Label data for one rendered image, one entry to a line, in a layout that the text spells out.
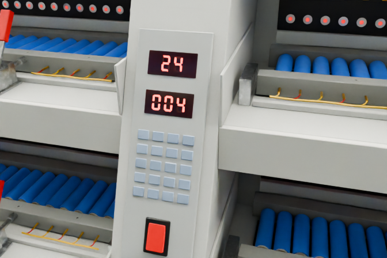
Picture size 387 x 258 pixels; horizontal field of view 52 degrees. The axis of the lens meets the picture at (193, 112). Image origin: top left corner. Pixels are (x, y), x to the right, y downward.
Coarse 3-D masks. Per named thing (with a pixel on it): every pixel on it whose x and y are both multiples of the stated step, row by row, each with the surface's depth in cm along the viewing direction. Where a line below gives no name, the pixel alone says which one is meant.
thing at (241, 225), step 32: (256, 192) 51; (288, 192) 50; (320, 192) 49; (352, 192) 48; (224, 224) 44; (256, 224) 49; (288, 224) 47; (320, 224) 46; (352, 224) 46; (384, 224) 46; (224, 256) 41; (256, 256) 42; (288, 256) 42; (320, 256) 42; (352, 256) 42; (384, 256) 42
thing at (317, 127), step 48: (288, 0) 48; (336, 0) 46; (384, 0) 45; (240, 48) 41; (288, 48) 48; (336, 48) 48; (384, 48) 47; (240, 96) 39; (288, 96) 40; (336, 96) 39; (384, 96) 38; (240, 144) 35; (288, 144) 34; (336, 144) 33; (384, 144) 32; (384, 192) 34
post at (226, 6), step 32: (160, 0) 36; (192, 0) 35; (224, 0) 35; (256, 0) 52; (128, 32) 37; (224, 32) 35; (128, 64) 37; (224, 64) 35; (128, 96) 37; (128, 128) 37; (224, 192) 43
